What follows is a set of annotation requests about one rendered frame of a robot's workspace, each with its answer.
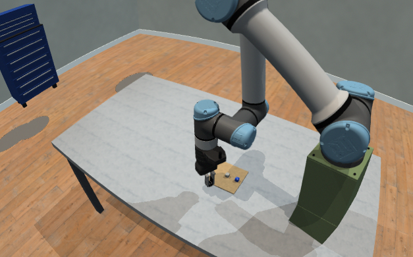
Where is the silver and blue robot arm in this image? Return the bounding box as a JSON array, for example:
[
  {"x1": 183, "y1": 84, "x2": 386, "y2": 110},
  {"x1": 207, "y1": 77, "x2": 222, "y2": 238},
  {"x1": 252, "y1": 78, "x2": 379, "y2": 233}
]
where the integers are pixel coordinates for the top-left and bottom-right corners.
[{"x1": 193, "y1": 0, "x2": 375, "y2": 168}]

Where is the tan mat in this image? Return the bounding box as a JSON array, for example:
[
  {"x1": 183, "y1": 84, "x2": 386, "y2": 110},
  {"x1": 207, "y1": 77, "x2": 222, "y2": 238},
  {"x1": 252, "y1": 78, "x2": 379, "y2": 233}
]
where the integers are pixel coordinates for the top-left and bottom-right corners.
[{"x1": 214, "y1": 162, "x2": 248, "y2": 194}]

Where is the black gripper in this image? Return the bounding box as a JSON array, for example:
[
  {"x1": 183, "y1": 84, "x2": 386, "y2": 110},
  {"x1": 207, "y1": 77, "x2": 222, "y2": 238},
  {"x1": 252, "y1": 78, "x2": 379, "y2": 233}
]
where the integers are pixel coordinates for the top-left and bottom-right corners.
[{"x1": 194, "y1": 135, "x2": 227, "y2": 187}]

